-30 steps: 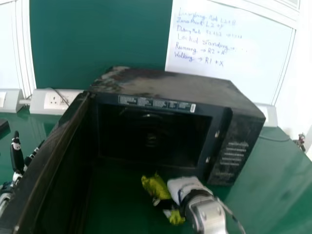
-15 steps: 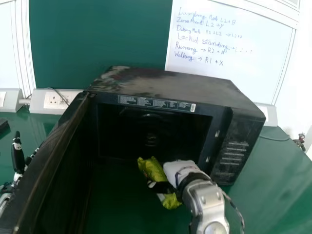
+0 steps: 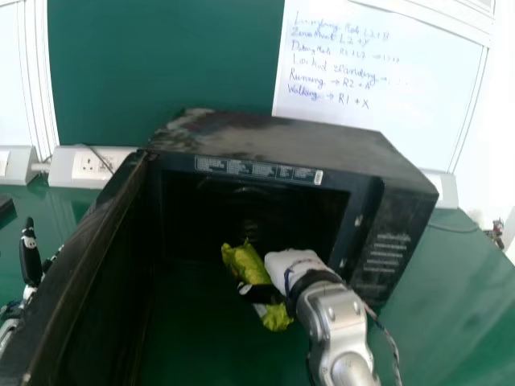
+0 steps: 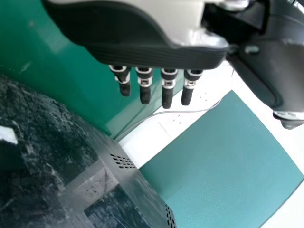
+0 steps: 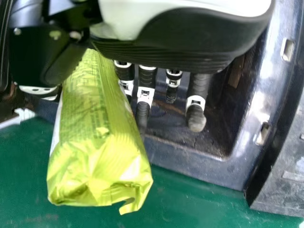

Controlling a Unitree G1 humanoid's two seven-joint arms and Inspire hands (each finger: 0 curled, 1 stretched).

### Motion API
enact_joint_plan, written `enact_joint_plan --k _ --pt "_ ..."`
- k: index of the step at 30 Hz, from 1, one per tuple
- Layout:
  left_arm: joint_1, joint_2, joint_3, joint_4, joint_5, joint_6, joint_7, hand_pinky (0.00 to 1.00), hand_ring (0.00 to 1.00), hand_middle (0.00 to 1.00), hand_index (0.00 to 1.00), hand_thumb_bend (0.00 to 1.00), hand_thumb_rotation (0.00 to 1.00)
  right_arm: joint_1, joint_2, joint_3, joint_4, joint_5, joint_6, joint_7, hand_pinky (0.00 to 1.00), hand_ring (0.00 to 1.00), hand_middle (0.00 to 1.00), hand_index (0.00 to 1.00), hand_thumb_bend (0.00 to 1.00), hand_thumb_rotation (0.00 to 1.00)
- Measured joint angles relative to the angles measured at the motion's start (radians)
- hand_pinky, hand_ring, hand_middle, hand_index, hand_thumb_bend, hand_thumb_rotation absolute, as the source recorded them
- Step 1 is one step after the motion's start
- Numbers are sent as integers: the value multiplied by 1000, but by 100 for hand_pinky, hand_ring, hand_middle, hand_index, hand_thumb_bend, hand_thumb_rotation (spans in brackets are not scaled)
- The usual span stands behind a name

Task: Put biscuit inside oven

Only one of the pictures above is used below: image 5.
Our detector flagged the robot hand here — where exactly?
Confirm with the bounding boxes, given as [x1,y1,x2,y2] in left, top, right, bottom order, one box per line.
[6,0,276,133]

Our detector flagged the yellow-green biscuit packet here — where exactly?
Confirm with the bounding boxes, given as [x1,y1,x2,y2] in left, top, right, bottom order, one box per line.
[46,48,154,216]

